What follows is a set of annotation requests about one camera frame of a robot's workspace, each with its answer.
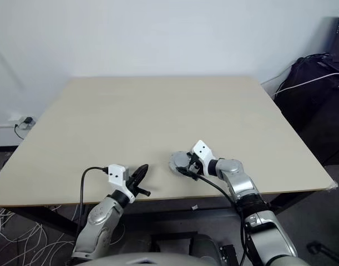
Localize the wall power outlet plug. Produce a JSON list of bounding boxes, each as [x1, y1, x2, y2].
[[8, 115, 37, 130]]

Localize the grey rounded robot housing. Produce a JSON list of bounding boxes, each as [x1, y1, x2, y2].
[[185, 233, 224, 260]]

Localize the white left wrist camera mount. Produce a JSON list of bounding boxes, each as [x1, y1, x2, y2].
[[107, 164, 136, 203]]

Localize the grey round motor housing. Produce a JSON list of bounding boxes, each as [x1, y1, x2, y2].
[[166, 155, 190, 177]]

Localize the black metal table frame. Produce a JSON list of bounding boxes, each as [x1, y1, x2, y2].
[[0, 190, 336, 239]]

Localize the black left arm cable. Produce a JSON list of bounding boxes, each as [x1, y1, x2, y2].
[[75, 166, 110, 236]]

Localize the white cable over bag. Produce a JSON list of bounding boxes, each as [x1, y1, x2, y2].
[[273, 71, 339, 97]]

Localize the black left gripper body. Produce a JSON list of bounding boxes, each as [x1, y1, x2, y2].
[[125, 177, 139, 195]]

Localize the large black bag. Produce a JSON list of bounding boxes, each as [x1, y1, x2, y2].
[[272, 56, 339, 166]]

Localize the silver robot torso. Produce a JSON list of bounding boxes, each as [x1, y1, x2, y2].
[[85, 250, 270, 266]]

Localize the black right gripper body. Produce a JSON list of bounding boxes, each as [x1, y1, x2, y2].
[[188, 155, 205, 178]]

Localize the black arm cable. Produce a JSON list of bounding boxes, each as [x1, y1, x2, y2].
[[75, 166, 110, 236], [195, 174, 252, 266]]

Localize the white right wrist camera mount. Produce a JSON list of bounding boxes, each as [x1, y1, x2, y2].
[[191, 140, 217, 177]]

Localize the tangled white floor cables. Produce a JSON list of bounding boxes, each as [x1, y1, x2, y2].
[[0, 205, 79, 266]]

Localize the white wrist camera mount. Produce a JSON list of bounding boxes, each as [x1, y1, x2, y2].
[[107, 164, 136, 203], [191, 140, 217, 177]]

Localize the black floor device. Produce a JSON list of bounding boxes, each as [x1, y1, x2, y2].
[[306, 240, 339, 263]]

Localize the thin black adapter cable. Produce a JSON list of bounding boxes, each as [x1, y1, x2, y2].
[[13, 123, 26, 140]]

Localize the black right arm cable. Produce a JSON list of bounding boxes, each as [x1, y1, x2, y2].
[[195, 174, 252, 266]]

